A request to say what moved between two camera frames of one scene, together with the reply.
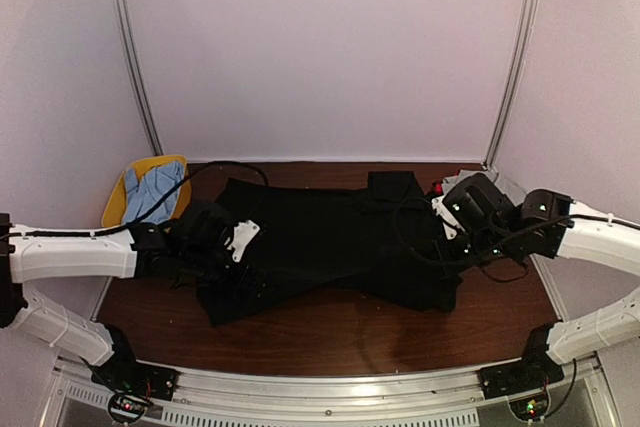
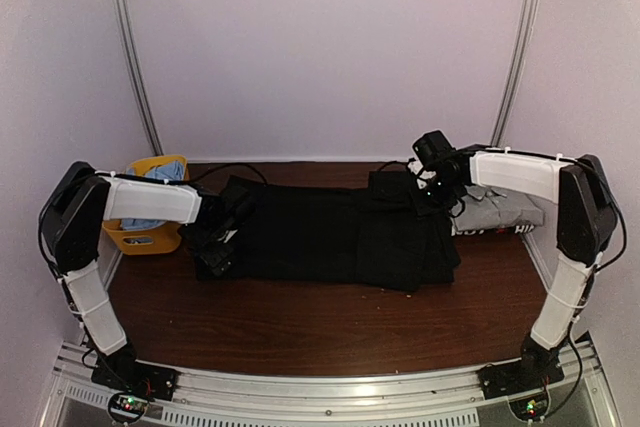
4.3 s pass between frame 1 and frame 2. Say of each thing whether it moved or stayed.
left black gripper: moved
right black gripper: moved
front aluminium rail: stayed
